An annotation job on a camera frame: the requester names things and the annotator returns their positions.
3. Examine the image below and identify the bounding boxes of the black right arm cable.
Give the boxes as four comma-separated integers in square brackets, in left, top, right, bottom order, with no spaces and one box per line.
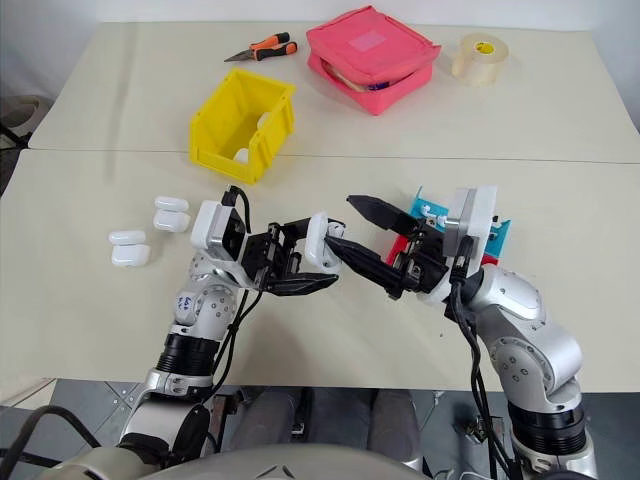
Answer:
[446,234,517,480]

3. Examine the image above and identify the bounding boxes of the translucent tape roll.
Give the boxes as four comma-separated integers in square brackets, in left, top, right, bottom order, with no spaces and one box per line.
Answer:
[451,31,512,88]

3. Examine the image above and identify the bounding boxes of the thick black floor cable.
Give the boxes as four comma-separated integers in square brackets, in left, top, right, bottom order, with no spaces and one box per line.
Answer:
[0,404,104,472]

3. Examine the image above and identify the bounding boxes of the yellow plastic bin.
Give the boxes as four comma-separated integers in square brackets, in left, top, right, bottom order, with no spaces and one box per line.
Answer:
[188,67,298,187]

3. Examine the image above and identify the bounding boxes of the dark grey chair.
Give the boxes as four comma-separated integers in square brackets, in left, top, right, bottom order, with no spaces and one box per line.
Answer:
[0,94,52,151]

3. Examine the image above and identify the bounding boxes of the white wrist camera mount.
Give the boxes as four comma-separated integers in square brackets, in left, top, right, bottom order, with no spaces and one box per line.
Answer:
[190,200,247,262]
[443,185,500,279]

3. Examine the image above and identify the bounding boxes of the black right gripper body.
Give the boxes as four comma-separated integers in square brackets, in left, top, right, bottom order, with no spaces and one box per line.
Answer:
[393,221,452,297]

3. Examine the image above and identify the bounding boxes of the silver robot torso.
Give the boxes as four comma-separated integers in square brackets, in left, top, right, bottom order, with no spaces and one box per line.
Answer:
[29,441,427,480]

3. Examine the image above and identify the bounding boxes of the teal and red earbud stand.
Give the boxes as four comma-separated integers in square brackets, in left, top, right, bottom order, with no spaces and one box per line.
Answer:
[386,185,514,267]

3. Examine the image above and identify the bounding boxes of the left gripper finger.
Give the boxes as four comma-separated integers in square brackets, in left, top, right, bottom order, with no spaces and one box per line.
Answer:
[269,215,316,238]
[260,272,342,298]

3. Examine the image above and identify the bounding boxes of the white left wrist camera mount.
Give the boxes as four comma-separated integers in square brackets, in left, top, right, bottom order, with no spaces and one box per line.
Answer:
[190,200,247,262]

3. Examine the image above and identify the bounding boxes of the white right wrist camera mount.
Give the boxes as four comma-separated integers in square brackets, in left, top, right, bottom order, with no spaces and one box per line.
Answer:
[443,185,500,279]

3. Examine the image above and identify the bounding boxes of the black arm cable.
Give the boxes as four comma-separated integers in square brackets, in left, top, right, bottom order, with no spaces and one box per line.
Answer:
[446,234,517,480]
[197,185,264,407]

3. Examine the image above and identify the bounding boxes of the pink fabric pouch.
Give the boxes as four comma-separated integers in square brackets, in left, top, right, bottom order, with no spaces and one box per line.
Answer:
[305,5,443,117]

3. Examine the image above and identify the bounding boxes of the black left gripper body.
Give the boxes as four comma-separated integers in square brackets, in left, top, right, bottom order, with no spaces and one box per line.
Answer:
[238,222,308,292]

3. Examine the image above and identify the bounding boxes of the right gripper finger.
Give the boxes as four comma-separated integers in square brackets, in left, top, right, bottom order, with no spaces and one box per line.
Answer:
[324,237,405,302]
[345,194,418,234]

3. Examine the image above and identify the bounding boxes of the orange black pliers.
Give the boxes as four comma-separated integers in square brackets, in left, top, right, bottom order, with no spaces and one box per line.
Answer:
[223,31,300,64]

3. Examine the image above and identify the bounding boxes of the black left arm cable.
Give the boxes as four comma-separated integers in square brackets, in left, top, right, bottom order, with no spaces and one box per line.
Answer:
[197,185,264,407]

